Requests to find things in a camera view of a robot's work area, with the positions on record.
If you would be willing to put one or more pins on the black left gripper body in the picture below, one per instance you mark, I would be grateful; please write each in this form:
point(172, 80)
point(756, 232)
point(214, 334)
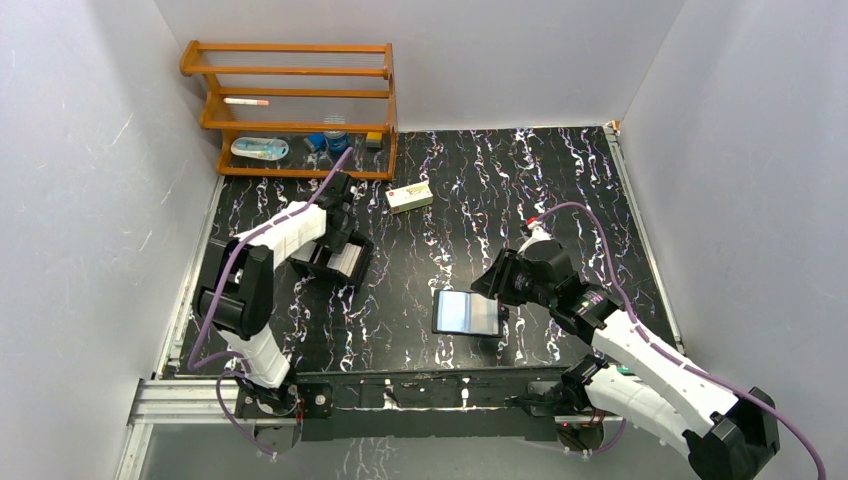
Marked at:
point(329, 250)

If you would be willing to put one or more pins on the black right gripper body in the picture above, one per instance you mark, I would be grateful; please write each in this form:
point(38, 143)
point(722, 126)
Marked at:
point(514, 281)

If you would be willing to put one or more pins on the black card holder box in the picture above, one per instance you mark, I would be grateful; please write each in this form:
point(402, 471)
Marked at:
point(348, 267)

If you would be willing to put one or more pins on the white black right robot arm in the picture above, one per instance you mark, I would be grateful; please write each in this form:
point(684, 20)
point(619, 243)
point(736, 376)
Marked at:
point(722, 434)

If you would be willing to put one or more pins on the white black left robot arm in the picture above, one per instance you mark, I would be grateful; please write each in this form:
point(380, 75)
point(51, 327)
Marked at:
point(235, 289)

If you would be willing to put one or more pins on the blue jar clear lid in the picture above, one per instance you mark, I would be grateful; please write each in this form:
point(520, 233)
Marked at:
point(336, 137)

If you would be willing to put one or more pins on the small blue block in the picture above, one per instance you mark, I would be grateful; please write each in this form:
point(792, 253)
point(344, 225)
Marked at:
point(315, 142)

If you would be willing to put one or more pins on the small yellow black block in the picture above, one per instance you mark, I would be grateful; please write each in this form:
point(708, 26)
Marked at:
point(374, 140)

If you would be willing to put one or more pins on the white green red carton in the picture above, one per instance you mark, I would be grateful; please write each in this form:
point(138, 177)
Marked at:
point(409, 197)

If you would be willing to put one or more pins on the blue white plastic package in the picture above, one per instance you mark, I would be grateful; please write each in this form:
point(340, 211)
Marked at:
point(260, 148)

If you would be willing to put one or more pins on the wooden shelf rack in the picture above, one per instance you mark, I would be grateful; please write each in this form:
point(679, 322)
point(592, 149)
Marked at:
point(304, 83)

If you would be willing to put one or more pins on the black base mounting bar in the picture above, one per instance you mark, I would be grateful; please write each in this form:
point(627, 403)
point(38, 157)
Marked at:
point(489, 402)

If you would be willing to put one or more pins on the white pink marker pen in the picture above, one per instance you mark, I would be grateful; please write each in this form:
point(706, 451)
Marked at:
point(245, 102)

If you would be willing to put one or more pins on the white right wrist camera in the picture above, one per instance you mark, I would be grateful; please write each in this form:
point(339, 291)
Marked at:
point(534, 232)

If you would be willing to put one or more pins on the aluminium frame rail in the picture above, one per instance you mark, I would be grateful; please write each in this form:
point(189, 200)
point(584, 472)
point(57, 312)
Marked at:
point(165, 402)

